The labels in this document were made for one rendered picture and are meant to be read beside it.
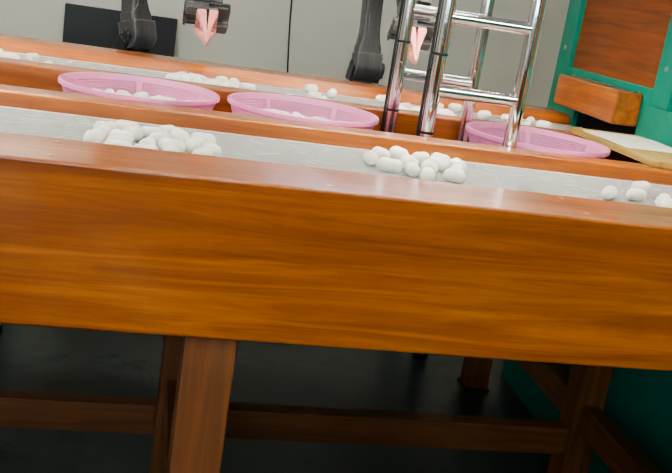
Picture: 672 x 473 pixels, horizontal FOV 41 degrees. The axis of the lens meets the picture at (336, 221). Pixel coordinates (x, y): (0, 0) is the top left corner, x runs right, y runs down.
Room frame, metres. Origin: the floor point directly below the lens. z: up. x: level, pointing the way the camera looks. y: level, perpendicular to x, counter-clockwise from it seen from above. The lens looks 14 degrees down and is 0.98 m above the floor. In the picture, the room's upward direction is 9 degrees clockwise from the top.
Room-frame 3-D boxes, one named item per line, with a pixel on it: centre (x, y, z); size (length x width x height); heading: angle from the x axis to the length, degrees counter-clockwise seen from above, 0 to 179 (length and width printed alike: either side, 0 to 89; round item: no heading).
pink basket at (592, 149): (1.66, -0.34, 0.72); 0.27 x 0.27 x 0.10
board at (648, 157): (1.71, -0.56, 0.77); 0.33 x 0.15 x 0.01; 12
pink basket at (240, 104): (1.57, 0.09, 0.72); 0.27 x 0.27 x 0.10
